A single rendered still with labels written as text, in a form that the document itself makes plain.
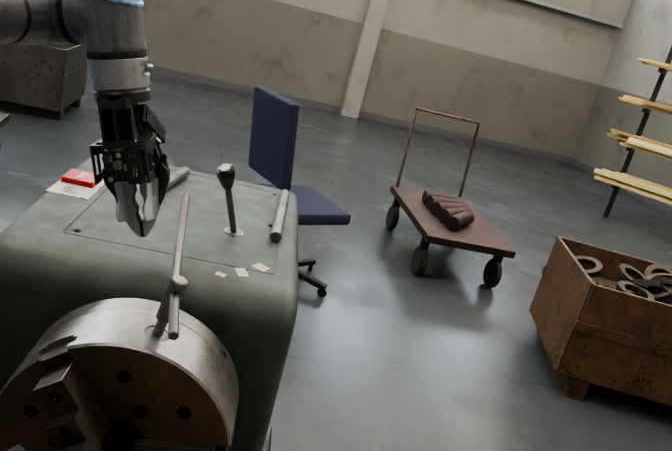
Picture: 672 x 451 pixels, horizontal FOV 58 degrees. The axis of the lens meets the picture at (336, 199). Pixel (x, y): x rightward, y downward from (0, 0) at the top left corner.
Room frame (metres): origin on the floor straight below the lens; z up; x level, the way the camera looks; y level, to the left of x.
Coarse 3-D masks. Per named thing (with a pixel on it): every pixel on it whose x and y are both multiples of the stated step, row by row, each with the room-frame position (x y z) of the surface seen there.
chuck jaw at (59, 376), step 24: (48, 360) 0.64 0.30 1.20; (72, 360) 0.64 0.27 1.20; (48, 384) 0.60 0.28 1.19; (72, 384) 0.62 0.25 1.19; (48, 408) 0.60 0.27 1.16; (72, 408) 0.61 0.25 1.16; (96, 408) 0.64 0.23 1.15; (48, 432) 0.58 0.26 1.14; (72, 432) 0.59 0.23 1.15; (96, 432) 0.61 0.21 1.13
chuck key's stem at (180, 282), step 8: (176, 280) 0.70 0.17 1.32; (184, 280) 0.71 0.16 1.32; (168, 288) 0.70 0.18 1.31; (176, 288) 0.69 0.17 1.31; (184, 288) 0.70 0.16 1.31; (168, 296) 0.69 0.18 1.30; (160, 304) 0.70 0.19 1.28; (168, 304) 0.69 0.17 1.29; (160, 312) 0.69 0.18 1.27; (168, 312) 0.69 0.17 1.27; (160, 320) 0.69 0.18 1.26; (168, 320) 0.69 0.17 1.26; (160, 328) 0.69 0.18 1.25; (160, 336) 0.70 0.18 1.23
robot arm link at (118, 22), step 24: (72, 0) 0.75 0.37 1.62; (96, 0) 0.74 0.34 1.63; (120, 0) 0.75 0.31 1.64; (72, 24) 0.75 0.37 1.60; (96, 24) 0.74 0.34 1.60; (120, 24) 0.75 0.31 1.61; (144, 24) 0.79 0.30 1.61; (96, 48) 0.75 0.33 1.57; (120, 48) 0.75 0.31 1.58; (144, 48) 0.78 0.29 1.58
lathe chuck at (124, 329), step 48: (48, 336) 0.70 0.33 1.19; (96, 336) 0.66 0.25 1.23; (144, 336) 0.68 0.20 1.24; (192, 336) 0.74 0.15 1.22; (96, 384) 0.65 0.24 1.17; (144, 384) 0.66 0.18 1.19; (192, 384) 0.66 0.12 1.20; (0, 432) 0.63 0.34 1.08; (144, 432) 0.66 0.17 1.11; (192, 432) 0.67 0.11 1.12
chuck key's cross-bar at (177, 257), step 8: (184, 200) 0.90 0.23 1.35; (184, 208) 0.88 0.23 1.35; (184, 216) 0.86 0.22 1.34; (184, 224) 0.85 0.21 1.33; (184, 232) 0.83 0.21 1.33; (176, 240) 0.81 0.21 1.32; (176, 248) 0.79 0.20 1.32; (176, 256) 0.78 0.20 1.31; (176, 264) 0.76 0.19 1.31; (176, 272) 0.75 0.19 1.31; (176, 296) 0.69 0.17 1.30; (176, 304) 0.67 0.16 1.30; (176, 312) 0.65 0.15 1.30; (176, 320) 0.63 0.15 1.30; (168, 328) 0.62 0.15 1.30; (176, 328) 0.62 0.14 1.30; (168, 336) 0.61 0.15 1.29; (176, 336) 0.61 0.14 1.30
